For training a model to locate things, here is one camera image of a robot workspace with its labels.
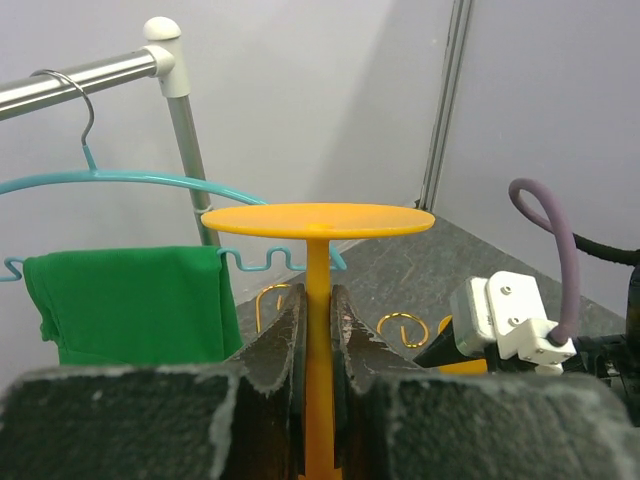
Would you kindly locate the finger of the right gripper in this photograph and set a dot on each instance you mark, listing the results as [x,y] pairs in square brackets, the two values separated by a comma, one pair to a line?
[442,350]

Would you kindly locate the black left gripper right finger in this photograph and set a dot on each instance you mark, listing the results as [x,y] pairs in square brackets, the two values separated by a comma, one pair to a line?
[397,420]

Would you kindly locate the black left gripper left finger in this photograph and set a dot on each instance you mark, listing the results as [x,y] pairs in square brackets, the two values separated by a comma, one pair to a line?
[238,419]

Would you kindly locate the gold wine glass rack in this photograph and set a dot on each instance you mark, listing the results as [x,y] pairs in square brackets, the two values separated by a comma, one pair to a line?
[379,327]

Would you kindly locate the orange wine glass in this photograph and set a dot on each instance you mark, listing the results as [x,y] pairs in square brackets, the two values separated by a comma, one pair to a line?
[318,224]
[471,367]

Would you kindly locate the green cloth on hanger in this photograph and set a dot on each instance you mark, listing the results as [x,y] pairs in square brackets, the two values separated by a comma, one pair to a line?
[135,306]

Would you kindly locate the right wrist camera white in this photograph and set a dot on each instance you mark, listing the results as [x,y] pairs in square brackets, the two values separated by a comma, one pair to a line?
[507,311]

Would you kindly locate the teal wire clothes hanger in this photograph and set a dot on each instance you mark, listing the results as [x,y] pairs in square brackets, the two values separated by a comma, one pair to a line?
[95,175]

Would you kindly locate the silver white clothes rail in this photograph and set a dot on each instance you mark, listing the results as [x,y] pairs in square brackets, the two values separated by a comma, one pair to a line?
[161,58]

